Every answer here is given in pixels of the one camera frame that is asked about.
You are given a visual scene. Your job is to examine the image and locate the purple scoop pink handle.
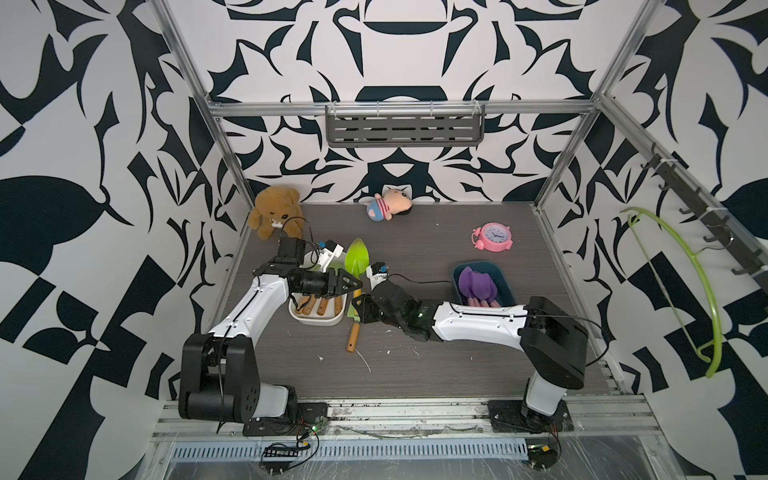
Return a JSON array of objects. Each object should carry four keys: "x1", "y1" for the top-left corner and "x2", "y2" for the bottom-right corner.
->
[{"x1": 458, "y1": 266, "x2": 500, "y2": 308}]

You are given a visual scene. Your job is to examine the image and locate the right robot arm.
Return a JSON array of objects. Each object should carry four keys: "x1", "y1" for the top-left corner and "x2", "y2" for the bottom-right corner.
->
[{"x1": 351, "y1": 280, "x2": 589, "y2": 428}]

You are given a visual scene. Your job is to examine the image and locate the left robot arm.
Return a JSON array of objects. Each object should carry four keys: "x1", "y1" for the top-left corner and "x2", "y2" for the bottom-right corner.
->
[{"x1": 178, "y1": 237, "x2": 362, "y2": 424}]

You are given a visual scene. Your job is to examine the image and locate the white storage tray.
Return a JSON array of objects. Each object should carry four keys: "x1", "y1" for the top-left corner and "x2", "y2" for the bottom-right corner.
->
[{"x1": 287, "y1": 252, "x2": 348, "y2": 327}]

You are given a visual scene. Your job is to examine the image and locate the teal storage box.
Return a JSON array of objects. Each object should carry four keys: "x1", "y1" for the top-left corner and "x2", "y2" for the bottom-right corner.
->
[{"x1": 452, "y1": 261, "x2": 517, "y2": 308}]

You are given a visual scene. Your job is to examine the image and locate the black connector box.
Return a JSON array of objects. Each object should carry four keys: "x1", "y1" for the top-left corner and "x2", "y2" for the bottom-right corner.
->
[{"x1": 527, "y1": 445, "x2": 560, "y2": 471}]

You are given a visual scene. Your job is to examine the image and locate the brown teddy bear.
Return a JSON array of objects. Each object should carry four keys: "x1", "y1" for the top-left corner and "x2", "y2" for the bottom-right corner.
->
[{"x1": 248, "y1": 185, "x2": 305, "y2": 240}]

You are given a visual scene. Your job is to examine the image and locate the small plush doll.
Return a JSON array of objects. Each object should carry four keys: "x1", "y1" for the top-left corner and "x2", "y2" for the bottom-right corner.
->
[{"x1": 366, "y1": 189, "x2": 412, "y2": 222}]

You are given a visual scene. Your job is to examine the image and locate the pink alarm clock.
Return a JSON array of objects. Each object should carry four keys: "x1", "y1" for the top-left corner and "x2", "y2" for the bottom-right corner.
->
[{"x1": 471, "y1": 222, "x2": 514, "y2": 253}]

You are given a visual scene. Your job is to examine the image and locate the green hoop hanger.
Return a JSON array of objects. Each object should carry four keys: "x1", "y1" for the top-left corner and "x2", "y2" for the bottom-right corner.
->
[{"x1": 621, "y1": 207, "x2": 724, "y2": 379}]

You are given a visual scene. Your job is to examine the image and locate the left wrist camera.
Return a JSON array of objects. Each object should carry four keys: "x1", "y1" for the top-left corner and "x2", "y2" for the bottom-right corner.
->
[{"x1": 312, "y1": 240, "x2": 344, "y2": 273}]

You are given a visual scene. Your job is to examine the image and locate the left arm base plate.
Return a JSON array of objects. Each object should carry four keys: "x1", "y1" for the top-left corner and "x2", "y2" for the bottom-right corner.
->
[{"x1": 242, "y1": 402, "x2": 329, "y2": 437}]

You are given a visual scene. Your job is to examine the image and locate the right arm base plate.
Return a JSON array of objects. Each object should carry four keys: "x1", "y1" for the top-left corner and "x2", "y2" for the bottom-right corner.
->
[{"x1": 486, "y1": 399, "x2": 574, "y2": 434}]

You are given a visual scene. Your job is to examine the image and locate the black hook rail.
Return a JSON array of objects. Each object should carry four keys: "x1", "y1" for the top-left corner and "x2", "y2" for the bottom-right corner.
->
[{"x1": 643, "y1": 142, "x2": 767, "y2": 292}]

